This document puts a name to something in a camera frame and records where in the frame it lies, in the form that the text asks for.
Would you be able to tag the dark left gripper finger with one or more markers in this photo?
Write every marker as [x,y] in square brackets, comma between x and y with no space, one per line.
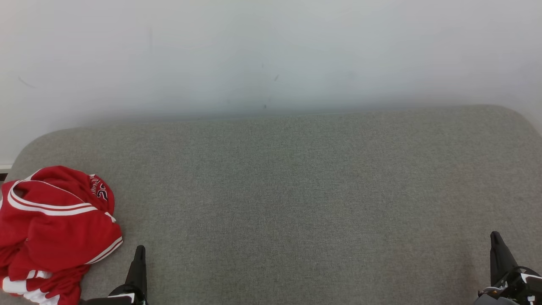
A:
[139,271]

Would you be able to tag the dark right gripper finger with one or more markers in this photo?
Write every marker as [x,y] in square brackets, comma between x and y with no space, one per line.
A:
[500,258]

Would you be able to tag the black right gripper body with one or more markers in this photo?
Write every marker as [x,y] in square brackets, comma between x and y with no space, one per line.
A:
[529,292]

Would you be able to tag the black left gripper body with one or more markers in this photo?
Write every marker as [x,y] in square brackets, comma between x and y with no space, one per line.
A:
[127,300]

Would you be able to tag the red numbered jersey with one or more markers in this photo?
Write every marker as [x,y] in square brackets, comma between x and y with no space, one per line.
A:
[63,176]

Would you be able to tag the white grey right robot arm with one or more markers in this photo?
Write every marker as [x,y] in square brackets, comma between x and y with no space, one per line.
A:
[491,301]

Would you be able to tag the grey fabric sofa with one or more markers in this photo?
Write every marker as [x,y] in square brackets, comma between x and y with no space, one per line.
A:
[296,203]

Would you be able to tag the white wall baseboard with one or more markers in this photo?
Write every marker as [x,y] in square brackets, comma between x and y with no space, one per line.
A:
[5,167]

